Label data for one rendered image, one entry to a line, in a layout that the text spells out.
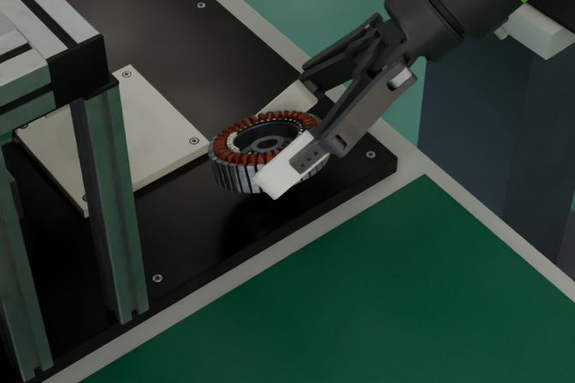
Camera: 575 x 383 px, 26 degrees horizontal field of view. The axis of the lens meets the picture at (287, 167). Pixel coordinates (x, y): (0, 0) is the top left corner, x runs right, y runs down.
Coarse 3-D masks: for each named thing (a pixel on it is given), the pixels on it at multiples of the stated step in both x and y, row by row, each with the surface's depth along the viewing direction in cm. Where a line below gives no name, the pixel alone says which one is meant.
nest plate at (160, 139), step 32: (128, 96) 131; (160, 96) 131; (32, 128) 128; (64, 128) 128; (128, 128) 128; (160, 128) 128; (192, 128) 128; (64, 160) 124; (160, 160) 124; (192, 160) 126; (64, 192) 122
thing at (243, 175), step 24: (264, 120) 120; (288, 120) 119; (312, 120) 117; (216, 144) 117; (240, 144) 119; (264, 144) 118; (288, 144) 113; (216, 168) 115; (240, 168) 113; (312, 168) 114
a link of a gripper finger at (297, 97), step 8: (296, 80) 121; (288, 88) 121; (296, 88) 121; (304, 88) 121; (280, 96) 121; (288, 96) 121; (296, 96) 121; (304, 96) 121; (312, 96) 121; (272, 104) 121; (280, 104) 121; (288, 104) 122; (296, 104) 122; (304, 104) 122; (312, 104) 122; (264, 112) 122
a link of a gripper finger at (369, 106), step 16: (400, 64) 108; (384, 80) 108; (416, 80) 108; (368, 96) 108; (384, 96) 108; (352, 112) 108; (368, 112) 108; (336, 128) 107; (352, 128) 108; (368, 128) 108; (352, 144) 108
